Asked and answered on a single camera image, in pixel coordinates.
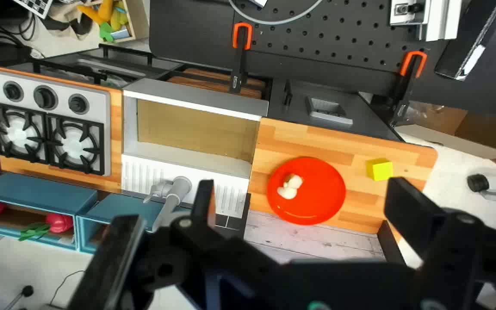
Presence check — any grey toy faucet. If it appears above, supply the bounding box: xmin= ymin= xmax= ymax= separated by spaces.
xmin=145 ymin=175 xmax=194 ymax=232

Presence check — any left orange-handled clamp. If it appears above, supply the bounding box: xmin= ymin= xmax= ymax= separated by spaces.
xmin=230 ymin=22 xmax=254 ymax=92

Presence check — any white toy sink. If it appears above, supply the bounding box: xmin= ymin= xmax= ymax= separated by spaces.
xmin=121 ymin=79 xmax=269 ymax=216

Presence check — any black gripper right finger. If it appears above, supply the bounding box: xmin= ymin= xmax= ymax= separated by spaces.
xmin=385 ymin=177 xmax=447 ymax=253

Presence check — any right orange-handled clamp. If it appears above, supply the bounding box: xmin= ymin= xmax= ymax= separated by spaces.
xmin=371 ymin=49 xmax=428 ymax=123

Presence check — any black pegboard panel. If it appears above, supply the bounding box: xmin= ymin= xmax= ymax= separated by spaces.
xmin=149 ymin=0 xmax=496 ymax=113

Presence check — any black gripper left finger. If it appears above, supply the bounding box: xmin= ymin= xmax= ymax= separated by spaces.
xmin=68 ymin=215 xmax=145 ymax=310

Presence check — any orange-handled clamp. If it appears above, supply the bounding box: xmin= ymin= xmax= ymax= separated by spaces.
xmin=371 ymin=49 xmax=428 ymax=123
xmin=230 ymin=22 xmax=254 ymax=92

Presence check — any toy stove top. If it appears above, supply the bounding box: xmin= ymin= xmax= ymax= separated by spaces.
xmin=0 ymin=70 xmax=111 ymax=175

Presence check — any blue shelf box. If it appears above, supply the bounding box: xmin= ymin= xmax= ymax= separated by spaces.
xmin=0 ymin=173 xmax=163 ymax=253

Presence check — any red plate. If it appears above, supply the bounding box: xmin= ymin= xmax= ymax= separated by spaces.
xmin=266 ymin=156 xmax=347 ymax=225

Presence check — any yellow-green block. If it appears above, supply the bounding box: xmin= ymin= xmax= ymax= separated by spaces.
xmin=367 ymin=158 xmax=395 ymax=180

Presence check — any wooden toy kitchen counter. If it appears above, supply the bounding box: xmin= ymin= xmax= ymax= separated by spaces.
xmin=0 ymin=87 xmax=438 ymax=232

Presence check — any white toy on plate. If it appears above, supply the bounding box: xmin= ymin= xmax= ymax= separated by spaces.
xmin=278 ymin=173 xmax=304 ymax=199

